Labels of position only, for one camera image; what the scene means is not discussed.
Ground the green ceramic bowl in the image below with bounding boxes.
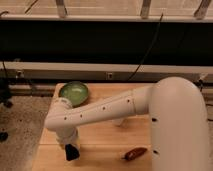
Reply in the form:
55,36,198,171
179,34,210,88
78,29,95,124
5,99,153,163
58,81,89,107

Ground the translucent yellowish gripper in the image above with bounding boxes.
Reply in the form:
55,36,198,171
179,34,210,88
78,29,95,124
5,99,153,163
56,128,80,148

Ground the black rectangular eraser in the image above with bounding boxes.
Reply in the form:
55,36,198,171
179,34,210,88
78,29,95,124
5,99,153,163
65,144,80,161

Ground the black hanging cable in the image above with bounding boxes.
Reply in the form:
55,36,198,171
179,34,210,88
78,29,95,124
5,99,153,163
127,13,165,82

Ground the red chili pepper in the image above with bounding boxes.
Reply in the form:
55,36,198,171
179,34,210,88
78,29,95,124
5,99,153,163
122,147,147,161

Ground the black chair base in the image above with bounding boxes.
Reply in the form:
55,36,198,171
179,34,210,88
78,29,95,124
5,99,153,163
0,79,13,142

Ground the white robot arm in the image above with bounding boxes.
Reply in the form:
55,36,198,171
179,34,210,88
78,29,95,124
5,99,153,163
45,77,211,171

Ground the grey metal rail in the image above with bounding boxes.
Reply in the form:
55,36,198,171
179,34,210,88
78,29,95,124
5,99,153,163
0,60,213,83

